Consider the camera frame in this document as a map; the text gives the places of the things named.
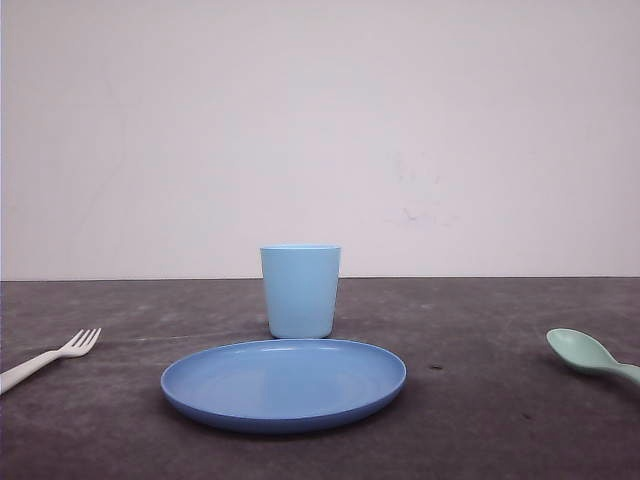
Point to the light blue plastic cup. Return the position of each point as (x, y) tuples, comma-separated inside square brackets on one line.
[(300, 283)]

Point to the mint green plastic spoon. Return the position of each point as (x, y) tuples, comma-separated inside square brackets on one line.
[(587, 355)]

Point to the white plastic fork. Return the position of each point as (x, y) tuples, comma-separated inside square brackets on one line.
[(79, 345)]

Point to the blue plastic plate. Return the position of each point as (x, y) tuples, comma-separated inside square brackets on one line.
[(285, 386)]

